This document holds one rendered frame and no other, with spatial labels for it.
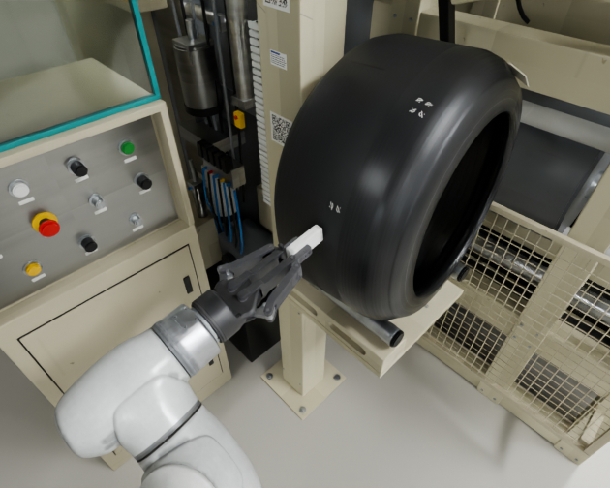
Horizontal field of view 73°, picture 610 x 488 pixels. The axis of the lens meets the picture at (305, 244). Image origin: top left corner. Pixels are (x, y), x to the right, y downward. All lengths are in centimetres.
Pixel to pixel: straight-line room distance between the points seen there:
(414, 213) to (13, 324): 94
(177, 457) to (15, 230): 70
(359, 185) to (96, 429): 47
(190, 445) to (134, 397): 9
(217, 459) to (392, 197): 42
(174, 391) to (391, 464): 133
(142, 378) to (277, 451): 127
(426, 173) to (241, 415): 143
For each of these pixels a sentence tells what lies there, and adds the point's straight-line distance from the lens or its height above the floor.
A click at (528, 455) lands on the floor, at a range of 198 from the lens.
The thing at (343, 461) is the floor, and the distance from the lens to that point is 179.
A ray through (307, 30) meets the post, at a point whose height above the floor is 144.
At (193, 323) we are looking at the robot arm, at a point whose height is 123.
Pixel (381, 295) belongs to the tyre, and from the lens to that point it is 74.
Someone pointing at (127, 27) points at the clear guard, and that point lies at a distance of 101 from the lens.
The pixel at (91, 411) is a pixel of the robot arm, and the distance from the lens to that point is 58.
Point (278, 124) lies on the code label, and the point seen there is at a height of 123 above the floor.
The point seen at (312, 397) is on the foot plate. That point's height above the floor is 1.
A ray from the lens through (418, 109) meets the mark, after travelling 66.
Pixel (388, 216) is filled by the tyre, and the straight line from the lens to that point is 63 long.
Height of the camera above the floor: 169
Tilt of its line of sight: 44 degrees down
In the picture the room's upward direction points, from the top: straight up
